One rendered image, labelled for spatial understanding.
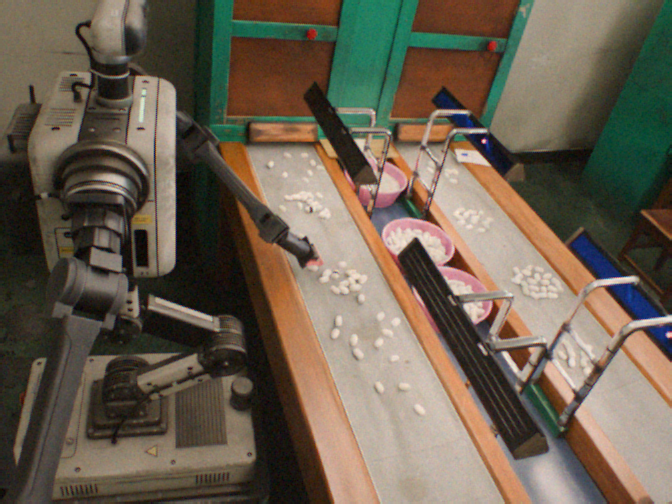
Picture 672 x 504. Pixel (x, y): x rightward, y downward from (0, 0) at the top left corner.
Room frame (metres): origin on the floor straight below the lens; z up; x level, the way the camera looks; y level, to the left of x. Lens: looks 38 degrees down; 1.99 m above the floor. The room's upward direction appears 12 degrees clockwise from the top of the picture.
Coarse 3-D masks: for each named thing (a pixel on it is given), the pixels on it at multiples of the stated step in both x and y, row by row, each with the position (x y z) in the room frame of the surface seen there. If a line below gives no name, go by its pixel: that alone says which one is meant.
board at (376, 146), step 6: (324, 144) 2.29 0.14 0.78; (372, 144) 2.39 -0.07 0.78; (378, 144) 2.40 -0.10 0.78; (390, 144) 2.43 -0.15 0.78; (324, 150) 2.25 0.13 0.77; (330, 150) 2.25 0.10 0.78; (372, 150) 2.33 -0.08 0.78; (378, 150) 2.34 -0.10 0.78; (390, 150) 2.37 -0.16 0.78; (330, 156) 2.20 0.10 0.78; (336, 156) 2.21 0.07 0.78; (378, 156) 2.30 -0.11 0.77; (390, 156) 2.32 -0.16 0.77; (396, 156) 2.33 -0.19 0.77
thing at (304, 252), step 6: (300, 240) 1.46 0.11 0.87; (306, 240) 1.51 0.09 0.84; (300, 246) 1.45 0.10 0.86; (306, 246) 1.47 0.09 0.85; (288, 252) 1.44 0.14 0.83; (294, 252) 1.44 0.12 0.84; (300, 252) 1.44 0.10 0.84; (306, 252) 1.46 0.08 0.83; (312, 252) 1.45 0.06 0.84; (300, 258) 1.45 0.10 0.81; (306, 258) 1.44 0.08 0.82; (312, 258) 1.44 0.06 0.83; (300, 264) 1.43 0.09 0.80
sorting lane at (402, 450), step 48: (288, 192) 1.92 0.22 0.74; (336, 192) 1.99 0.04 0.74; (336, 240) 1.67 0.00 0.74; (384, 288) 1.47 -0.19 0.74; (384, 336) 1.25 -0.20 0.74; (336, 384) 1.04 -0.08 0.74; (384, 384) 1.07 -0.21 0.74; (432, 384) 1.11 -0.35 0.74; (384, 432) 0.91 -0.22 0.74; (432, 432) 0.95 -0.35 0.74; (384, 480) 0.78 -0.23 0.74; (432, 480) 0.81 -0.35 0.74; (480, 480) 0.83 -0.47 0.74
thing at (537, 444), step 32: (416, 256) 1.21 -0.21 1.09; (416, 288) 1.13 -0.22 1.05; (448, 288) 1.08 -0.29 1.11; (448, 320) 1.01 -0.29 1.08; (480, 352) 0.91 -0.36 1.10; (480, 384) 0.84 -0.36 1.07; (512, 384) 0.82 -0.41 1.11; (512, 416) 0.76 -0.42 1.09; (512, 448) 0.71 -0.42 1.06; (544, 448) 0.71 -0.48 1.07
